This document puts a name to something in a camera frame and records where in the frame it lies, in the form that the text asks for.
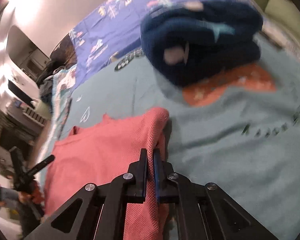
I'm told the navy star fleece blanket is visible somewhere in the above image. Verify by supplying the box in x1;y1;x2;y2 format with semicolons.
140;1;264;87

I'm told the person's left forearm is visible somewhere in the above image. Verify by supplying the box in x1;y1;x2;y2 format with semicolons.
0;176;19;210

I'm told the brown blanket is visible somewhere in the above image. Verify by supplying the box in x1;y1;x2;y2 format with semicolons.
49;36;78;65

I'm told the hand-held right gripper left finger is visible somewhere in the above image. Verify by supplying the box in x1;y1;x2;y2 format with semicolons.
22;148;148;240

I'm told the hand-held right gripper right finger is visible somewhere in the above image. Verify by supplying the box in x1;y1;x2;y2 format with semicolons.
153;148;280;240

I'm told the large green pillow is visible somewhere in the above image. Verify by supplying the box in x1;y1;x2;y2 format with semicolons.
264;0;300;38

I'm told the pink bear-print sweater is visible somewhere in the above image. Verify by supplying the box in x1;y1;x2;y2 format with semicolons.
44;107;170;240

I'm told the white ladder rack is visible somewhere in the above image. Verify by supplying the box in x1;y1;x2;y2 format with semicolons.
21;105;47;127

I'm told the light green cushion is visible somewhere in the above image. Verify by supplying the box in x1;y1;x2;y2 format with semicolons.
36;102;52;115

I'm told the teal printed quilt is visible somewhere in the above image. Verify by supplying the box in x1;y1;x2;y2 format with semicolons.
39;30;300;240

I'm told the pile of dark clothes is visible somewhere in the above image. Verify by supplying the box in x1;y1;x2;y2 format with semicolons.
37;60;65;100

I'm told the blue tree-print sheet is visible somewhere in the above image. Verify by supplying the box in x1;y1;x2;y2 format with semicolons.
69;0;245;90

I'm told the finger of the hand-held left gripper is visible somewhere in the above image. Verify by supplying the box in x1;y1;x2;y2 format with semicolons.
9;147;25;190
26;154;56;177

